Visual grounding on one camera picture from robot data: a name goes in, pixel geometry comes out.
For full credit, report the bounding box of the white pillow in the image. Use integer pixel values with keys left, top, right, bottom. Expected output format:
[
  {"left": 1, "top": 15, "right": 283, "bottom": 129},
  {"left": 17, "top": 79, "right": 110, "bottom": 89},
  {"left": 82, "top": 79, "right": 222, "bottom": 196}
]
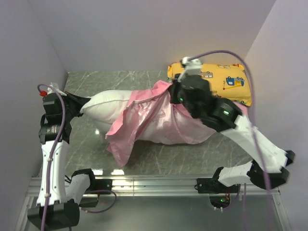
[{"left": 79, "top": 90, "right": 217, "bottom": 145}]

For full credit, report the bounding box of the pink pillowcase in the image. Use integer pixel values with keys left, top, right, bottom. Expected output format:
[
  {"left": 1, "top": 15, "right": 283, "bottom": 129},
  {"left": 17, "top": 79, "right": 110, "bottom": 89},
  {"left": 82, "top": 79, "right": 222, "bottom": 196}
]
[{"left": 105, "top": 80, "right": 248, "bottom": 168}]

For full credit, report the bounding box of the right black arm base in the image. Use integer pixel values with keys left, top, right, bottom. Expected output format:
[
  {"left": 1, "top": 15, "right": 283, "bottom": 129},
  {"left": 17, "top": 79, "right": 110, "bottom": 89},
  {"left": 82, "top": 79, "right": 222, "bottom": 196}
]
[{"left": 194, "top": 178, "right": 241, "bottom": 212}]

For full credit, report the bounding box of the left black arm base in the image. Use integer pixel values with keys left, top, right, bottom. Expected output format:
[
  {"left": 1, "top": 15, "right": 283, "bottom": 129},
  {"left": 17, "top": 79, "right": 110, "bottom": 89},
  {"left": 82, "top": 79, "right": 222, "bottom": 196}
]
[{"left": 79, "top": 179, "right": 113, "bottom": 208}]

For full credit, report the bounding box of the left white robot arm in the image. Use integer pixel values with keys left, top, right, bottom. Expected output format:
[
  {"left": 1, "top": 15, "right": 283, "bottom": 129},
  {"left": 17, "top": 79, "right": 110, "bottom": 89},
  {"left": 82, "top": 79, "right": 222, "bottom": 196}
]
[{"left": 27, "top": 91, "right": 97, "bottom": 231}]

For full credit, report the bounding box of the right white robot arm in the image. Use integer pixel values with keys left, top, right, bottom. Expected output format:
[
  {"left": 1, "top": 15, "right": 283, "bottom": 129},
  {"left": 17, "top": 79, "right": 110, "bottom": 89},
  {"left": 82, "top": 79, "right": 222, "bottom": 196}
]
[{"left": 168, "top": 74, "right": 295, "bottom": 194}]

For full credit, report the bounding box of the yellow cartoon print pillow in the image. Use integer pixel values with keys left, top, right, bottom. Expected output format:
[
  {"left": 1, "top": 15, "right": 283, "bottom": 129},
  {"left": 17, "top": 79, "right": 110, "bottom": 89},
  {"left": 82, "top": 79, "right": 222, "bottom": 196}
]
[{"left": 167, "top": 61, "right": 253, "bottom": 107}]

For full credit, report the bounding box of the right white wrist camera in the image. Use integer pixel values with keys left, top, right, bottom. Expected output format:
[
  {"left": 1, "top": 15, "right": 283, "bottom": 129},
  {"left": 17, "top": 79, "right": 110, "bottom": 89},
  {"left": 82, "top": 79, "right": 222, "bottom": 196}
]
[{"left": 177, "top": 57, "right": 202, "bottom": 82}]

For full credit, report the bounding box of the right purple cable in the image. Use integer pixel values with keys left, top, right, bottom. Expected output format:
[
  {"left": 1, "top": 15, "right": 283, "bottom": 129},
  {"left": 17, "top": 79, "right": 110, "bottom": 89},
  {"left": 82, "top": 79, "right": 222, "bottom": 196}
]
[{"left": 187, "top": 50, "right": 272, "bottom": 231}]

